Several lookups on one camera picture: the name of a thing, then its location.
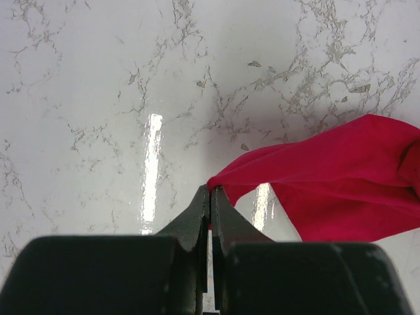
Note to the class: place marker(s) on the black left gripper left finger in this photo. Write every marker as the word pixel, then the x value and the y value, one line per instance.
pixel 162 273

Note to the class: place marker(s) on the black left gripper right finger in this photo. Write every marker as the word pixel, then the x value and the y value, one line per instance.
pixel 256 275

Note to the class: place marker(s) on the crimson red t shirt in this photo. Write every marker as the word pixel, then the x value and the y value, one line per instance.
pixel 356 182

